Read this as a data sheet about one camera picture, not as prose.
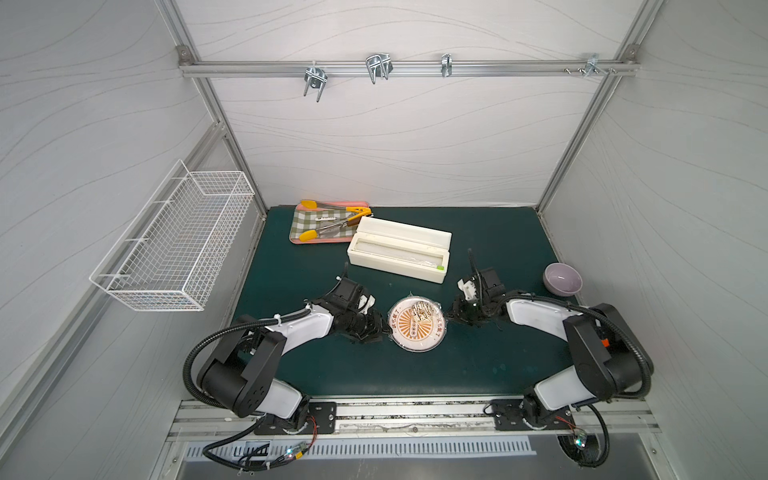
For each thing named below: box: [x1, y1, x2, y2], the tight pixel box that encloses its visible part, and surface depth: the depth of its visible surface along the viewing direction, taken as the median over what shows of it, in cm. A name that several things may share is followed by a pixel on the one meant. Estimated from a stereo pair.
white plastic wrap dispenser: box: [347, 216, 452, 284], surface depth 106 cm
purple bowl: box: [543, 262, 583, 297], surface depth 97 cm
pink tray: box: [289, 200, 372, 244], surface depth 117 cm
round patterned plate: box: [388, 296, 446, 352], surface depth 90 cm
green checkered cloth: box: [291, 208, 361, 239], surface depth 117 cm
